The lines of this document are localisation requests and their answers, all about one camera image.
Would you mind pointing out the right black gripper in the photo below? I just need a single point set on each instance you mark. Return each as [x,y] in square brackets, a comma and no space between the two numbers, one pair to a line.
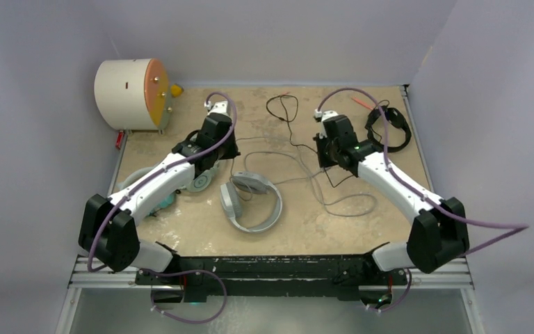
[324,161]

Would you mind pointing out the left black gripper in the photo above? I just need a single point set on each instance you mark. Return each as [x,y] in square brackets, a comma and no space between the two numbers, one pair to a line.
[231,152]

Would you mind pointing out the mint green headphones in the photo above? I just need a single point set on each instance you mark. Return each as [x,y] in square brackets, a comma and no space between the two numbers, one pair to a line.
[200,183]

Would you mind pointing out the white grey headphones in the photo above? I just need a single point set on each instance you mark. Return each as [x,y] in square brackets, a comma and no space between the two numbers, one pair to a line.
[244,186]

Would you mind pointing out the teal cat-ear headphones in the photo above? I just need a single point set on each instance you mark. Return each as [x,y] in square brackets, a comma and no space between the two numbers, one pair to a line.
[168,201]

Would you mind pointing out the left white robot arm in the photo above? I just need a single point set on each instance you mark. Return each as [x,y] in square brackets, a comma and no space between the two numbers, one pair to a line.
[108,230]

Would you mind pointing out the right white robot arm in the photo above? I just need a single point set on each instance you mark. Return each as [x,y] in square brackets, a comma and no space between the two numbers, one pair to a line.
[437,236]

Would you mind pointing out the orange pencil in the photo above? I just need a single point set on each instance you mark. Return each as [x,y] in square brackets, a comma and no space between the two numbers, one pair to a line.
[362,103]

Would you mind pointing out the yellow small object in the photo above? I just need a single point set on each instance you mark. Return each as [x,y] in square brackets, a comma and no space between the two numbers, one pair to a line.
[176,90]

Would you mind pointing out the red clamp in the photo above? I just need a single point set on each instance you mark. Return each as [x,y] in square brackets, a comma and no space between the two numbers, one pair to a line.
[119,140]

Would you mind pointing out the white cylinder drum orange lid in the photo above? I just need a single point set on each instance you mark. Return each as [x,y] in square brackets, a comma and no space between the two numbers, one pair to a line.
[133,94]

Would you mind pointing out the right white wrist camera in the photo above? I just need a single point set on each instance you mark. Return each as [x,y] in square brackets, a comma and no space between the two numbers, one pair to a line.
[323,116]

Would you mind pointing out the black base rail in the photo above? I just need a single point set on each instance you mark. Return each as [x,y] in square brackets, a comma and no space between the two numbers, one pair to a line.
[344,277]

